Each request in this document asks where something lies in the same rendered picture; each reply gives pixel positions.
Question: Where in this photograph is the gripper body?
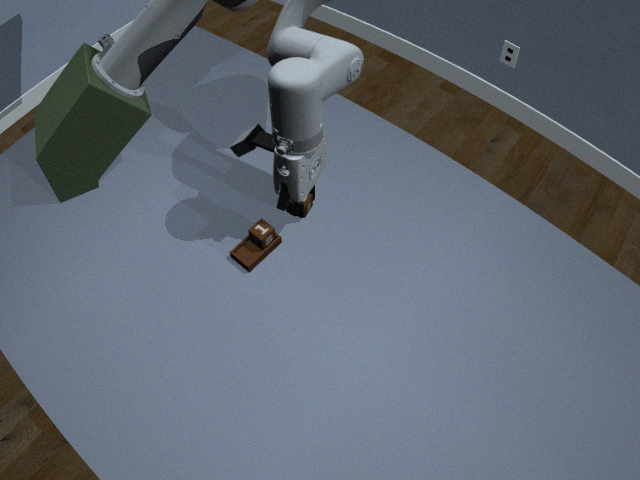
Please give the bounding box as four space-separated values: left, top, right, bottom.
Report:
273 130 327 203

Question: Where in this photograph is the brown cube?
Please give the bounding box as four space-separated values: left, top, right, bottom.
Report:
303 193 313 218
248 219 276 250

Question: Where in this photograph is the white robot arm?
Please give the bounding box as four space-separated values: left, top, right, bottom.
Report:
92 0 364 157

